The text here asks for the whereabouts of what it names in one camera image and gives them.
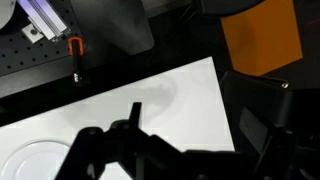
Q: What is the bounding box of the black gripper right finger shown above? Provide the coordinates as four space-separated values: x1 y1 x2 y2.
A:
238 105 320 180

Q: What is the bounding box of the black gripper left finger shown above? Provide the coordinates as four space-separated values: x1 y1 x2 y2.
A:
56 101 214 180

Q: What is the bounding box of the orange black clamp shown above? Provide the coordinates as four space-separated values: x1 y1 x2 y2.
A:
67 36 89 87

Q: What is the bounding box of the dark grey chair seat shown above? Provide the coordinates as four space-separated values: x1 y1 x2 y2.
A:
70 0 155 56

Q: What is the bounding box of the black perforated breadboard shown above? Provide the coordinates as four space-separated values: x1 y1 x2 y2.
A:
0 0 88 78

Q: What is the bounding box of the small metal bracket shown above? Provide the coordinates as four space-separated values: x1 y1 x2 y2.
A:
21 23 45 45

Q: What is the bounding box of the aluminium extrusion rail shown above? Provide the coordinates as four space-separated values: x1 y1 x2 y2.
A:
17 0 72 43

